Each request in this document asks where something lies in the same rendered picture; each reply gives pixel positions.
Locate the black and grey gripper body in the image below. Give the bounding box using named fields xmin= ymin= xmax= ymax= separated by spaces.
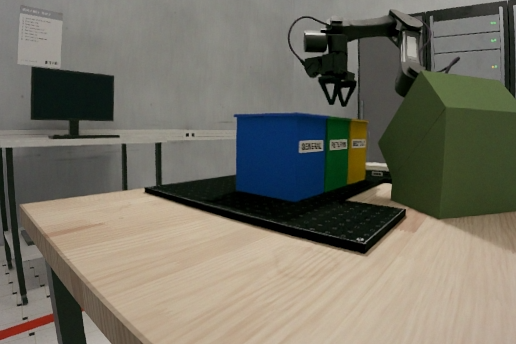
xmin=318 ymin=52 xmax=357 ymax=83

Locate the blue bin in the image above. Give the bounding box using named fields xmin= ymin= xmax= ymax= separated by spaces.
xmin=234 ymin=113 xmax=327 ymax=202

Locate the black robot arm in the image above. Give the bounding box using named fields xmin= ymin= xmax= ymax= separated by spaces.
xmin=304 ymin=9 xmax=426 ymax=97

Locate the yellow open-top bin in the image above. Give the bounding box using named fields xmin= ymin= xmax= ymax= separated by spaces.
xmin=347 ymin=119 xmax=369 ymax=185

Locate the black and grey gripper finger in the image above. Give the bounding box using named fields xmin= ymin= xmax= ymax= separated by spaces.
xmin=338 ymin=82 xmax=357 ymax=107
xmin=318 ymin=77 xmax=342 ymax=105

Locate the green open bin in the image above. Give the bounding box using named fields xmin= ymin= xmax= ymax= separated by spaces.
xmin=324 ymin=116 xmax=351 ymax=192

